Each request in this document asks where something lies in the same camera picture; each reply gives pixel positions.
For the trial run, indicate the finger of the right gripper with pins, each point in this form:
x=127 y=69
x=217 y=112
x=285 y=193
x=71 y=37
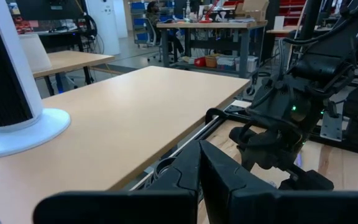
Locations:
x=252 y=160

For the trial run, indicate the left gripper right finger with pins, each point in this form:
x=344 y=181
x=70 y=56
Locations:
x=222 y=177

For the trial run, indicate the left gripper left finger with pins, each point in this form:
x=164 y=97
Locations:
x=182 y=174

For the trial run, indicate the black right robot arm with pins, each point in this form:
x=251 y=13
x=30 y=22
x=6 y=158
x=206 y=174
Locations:
x=328 y=62

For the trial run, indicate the light wooden desk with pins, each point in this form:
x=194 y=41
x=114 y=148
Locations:
x=73 y=60
x=120 y=124

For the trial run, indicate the clear plastic bin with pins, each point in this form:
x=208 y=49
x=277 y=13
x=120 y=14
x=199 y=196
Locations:
x=245 y=63

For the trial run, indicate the orange basket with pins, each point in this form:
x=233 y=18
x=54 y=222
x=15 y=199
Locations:
x=212 y=61

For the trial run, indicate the red storage bin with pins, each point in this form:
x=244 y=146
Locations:
x=200 y=61

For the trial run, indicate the wooden workbench grey legs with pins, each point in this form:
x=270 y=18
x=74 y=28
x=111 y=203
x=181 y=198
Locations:
x=213 y=25

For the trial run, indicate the cardboard box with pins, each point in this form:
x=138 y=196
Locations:
x=255 y=9

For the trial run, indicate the blue storage bins shelf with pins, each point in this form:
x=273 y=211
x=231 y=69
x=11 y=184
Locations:
x=140 y=36

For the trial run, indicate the person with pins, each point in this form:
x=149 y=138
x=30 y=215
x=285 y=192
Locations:
x=155 y=18

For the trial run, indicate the white column with sensors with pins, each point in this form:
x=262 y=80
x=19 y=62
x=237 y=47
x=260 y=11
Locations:
x=104 y=28

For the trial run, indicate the white lamp shade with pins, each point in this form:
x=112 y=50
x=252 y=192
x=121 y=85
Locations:
x=35 y=53

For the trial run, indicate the white tower fan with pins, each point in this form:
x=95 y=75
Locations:
x=8 y=77

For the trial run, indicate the black aluminium table frame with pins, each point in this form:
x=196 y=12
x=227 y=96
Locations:
x=238 y=109

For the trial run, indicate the grey metal base bracket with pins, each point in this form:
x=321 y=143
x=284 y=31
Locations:
x=331 y=126

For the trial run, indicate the black frame clamp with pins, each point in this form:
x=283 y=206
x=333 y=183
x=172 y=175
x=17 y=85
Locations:
x=213 y=111

